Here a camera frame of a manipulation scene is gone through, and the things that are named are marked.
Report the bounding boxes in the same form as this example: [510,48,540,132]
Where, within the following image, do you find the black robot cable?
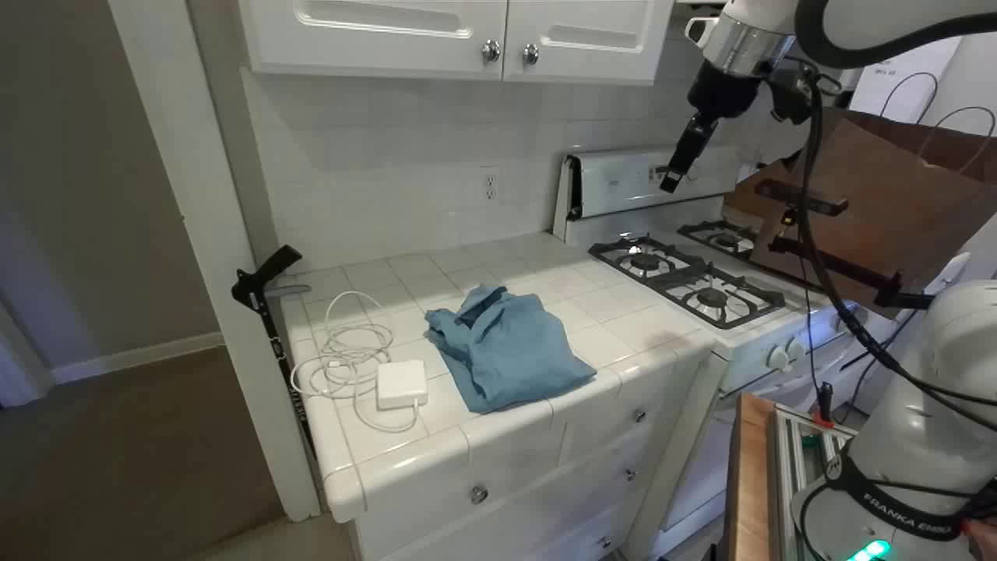
[765,58,997,440]

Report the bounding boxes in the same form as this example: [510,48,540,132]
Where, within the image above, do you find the black clamp mount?
[231,245,309,423]

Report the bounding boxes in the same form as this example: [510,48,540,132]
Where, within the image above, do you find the white lower cabinet drawers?
[331,351,716,561]

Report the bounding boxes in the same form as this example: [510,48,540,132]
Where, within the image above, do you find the white charger cable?
[287,287,423,437]

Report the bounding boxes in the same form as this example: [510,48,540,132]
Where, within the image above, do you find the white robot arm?
[663,0,997,561]

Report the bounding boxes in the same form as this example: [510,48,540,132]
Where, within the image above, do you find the white upper cabinet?
[237,0,674,84]

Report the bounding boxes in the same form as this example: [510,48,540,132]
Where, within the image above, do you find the white gas stove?
[551,147,868,552]

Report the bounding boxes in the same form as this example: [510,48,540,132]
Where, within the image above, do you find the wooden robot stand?
[727,396,774,561]

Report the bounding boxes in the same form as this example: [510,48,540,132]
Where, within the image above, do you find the white power adapter brick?
[376,360,426,410]

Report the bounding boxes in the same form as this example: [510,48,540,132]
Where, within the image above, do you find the blue pillow case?
[423,283,596,414]

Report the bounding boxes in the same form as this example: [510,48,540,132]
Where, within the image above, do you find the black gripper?
[661,61,760,192]

